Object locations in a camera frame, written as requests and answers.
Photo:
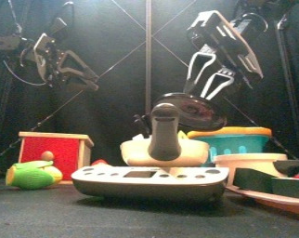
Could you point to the black pan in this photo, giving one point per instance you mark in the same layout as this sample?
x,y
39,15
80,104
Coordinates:
x,y
195,112

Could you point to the green yellow toy vegetable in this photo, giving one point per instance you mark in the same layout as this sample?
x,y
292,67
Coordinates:
x,y
31,176

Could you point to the red wooden box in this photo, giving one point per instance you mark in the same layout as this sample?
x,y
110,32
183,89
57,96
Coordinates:
x,y
57,150

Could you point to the dark green block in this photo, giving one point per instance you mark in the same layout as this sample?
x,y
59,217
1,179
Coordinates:
x,y
271,183

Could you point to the vertical metal frame pole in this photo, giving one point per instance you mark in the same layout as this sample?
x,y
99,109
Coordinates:
x,y
148,55

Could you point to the dark side frame post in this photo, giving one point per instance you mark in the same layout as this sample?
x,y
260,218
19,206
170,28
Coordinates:
x,y
288,80

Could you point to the wooden tray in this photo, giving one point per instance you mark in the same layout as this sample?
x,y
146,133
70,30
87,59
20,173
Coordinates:
x,y
279,201

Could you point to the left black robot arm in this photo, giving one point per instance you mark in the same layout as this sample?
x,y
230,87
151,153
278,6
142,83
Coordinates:
x,y
7,42

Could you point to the cream plastic bowl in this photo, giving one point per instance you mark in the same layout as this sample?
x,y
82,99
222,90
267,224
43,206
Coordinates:
x,y
248,162

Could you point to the grey kitchen scale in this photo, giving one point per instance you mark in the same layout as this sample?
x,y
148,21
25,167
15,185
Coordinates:
x,y
151,182

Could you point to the teal basket with orange rim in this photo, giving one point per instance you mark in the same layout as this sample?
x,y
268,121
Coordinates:
x,y
231,141

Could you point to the small red toy piece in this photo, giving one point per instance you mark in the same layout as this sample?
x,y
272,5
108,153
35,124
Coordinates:
x,y
99,162

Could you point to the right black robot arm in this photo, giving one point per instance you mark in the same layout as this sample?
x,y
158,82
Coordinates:
x,y
255,17

